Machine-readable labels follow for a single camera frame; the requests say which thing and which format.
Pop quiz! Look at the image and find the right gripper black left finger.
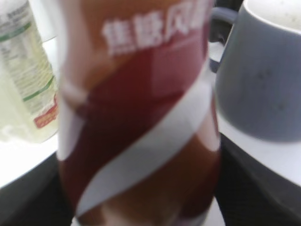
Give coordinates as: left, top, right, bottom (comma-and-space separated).
0, 157, 73, 226

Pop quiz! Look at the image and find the pale yellow drink bottle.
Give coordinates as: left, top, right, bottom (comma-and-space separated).
0, 0, 58, 143

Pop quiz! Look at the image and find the dark grey mug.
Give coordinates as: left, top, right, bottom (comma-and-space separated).
211, 0, 301, 143

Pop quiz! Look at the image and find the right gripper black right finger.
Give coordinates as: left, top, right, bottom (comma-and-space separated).
215, 134, 301, 226

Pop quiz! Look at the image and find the brown coffee bottle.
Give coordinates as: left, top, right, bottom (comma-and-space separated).
57, 0, 221, 226

